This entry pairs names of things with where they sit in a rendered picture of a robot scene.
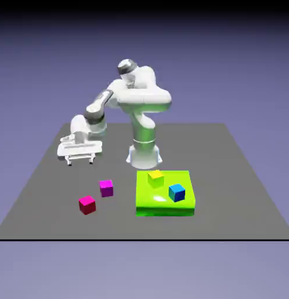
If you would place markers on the small red cube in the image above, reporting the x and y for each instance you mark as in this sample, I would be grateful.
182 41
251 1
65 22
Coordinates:
87 205

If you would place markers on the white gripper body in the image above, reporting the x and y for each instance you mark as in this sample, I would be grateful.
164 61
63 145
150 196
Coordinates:
78 149

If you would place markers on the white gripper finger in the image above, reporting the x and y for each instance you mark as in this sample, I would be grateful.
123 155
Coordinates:
91 158
69 160

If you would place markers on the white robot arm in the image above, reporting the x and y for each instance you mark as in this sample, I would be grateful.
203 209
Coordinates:
144 98

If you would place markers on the small yellow cube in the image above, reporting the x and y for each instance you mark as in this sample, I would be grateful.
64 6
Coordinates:
156 179

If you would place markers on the large green box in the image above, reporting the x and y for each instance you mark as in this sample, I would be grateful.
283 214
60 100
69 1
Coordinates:
158 201

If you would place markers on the small blue cube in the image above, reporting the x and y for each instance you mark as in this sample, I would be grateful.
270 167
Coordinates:
177 192

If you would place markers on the small magenta cube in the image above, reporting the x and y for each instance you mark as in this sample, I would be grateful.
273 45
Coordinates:
106 188

